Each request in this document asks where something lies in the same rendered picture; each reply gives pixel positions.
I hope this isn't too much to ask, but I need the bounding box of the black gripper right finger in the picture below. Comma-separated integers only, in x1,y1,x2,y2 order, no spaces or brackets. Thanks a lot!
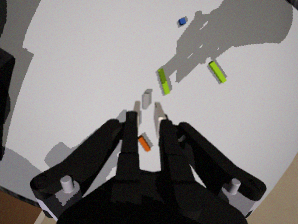
154,102,267,222

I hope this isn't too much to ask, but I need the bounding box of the orange rod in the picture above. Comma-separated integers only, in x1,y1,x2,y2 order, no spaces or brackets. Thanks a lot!
138,135,151,152

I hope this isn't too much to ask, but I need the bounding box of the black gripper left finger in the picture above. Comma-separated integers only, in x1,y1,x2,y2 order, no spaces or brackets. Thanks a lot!
30,101,142,224

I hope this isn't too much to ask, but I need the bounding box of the lime green rod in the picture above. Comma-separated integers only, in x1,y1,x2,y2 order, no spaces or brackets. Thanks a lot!
208,61,226,83
158,68,170,95

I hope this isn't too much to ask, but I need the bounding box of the grey rod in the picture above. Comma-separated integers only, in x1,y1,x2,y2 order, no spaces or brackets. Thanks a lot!
143,92,149,108

